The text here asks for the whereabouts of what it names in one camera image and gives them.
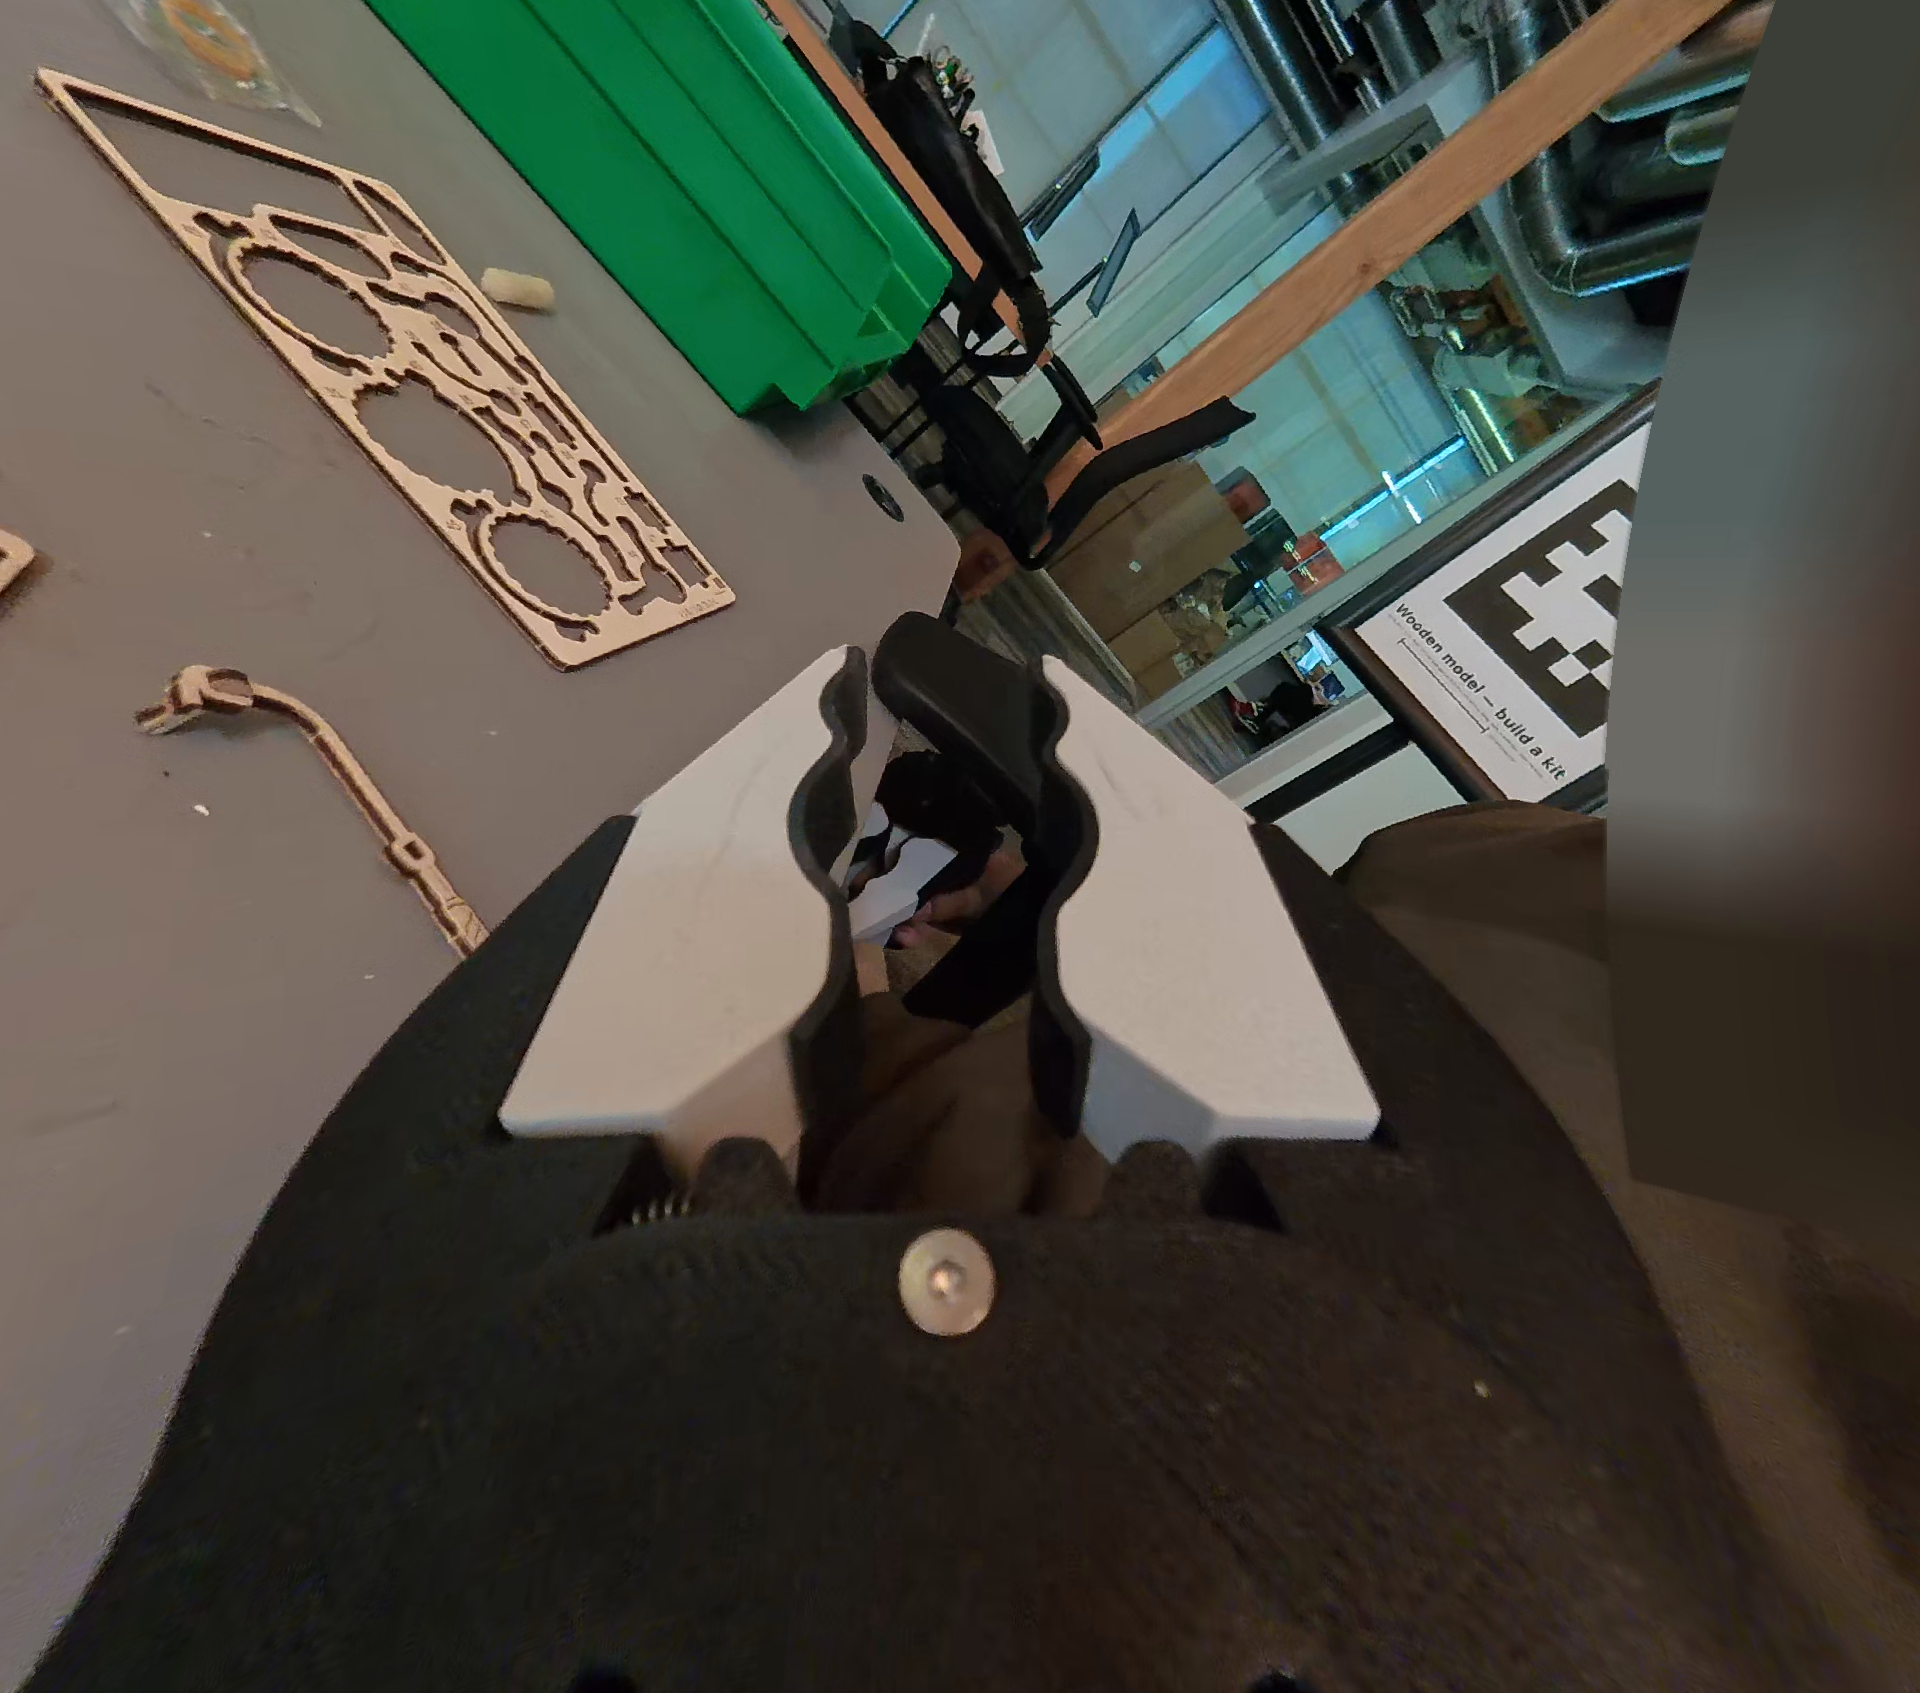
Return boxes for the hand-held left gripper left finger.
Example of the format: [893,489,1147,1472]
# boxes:
[497,646,875,1201]

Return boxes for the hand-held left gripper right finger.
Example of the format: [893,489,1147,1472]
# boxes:
[1026,655,1382,1162]

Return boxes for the grey desk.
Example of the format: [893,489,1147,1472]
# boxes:
[0,0,969,1686]

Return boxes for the large cardboard box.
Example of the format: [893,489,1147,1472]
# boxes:
[1049,458,1253,643]

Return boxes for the person's brown clothing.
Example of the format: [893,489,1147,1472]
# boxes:
[1332,799,1920,1693]

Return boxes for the wooden crank part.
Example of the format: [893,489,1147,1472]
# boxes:
[131,664,491,960]

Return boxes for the framed marker sign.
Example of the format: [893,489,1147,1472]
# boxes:
[1316,378,1662,812]

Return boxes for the black office chair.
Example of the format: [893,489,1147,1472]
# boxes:
[851,49,1257,572]

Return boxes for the large laser-cut wooden sheet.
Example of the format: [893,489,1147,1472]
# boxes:
[35,66,737,673]

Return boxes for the wooden ceiling beam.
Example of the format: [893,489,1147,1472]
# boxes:
[959,0,1849,603]

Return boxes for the green plastic bin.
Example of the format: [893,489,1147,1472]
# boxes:
[216,0,956,419]

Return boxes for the metal ventilation ducts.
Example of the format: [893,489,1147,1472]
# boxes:
[1106,0,1866,301]

